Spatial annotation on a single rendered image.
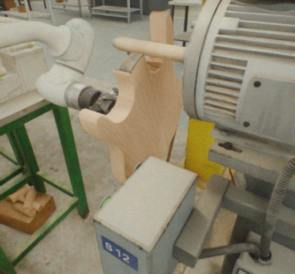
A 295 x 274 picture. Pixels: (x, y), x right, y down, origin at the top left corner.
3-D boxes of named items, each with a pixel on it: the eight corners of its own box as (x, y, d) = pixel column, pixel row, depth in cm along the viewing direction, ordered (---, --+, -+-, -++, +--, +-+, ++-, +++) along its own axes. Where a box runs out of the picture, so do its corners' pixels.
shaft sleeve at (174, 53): (191, 50, 54) (186, 45, 51) (186, 64, 54) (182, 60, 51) (125, 40, 62) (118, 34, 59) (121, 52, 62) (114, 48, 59)
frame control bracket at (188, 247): (227, 191, 53) (230, 179, 51) (193, 270, 40) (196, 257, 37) (210, 185, 55) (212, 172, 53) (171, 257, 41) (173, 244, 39)
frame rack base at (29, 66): (52, 82, 120) (44, 46, 110) (24, 94, 109) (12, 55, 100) (17, 71, 132) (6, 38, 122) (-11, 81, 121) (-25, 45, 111)
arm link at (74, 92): (73, 113, 83) (86, 118, 80) (59, 95, 75) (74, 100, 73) (89, 94, 86) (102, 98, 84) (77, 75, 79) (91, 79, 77)
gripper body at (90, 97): (99, 97, 83) (121, 104, 79) (85, 115, 80) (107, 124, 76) (91, 82, 77) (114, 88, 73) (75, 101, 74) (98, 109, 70)
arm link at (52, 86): (57, 106, 76) (71, 66, 76) (25, 94, 83) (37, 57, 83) (80, 112, 86) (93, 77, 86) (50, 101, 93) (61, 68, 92)
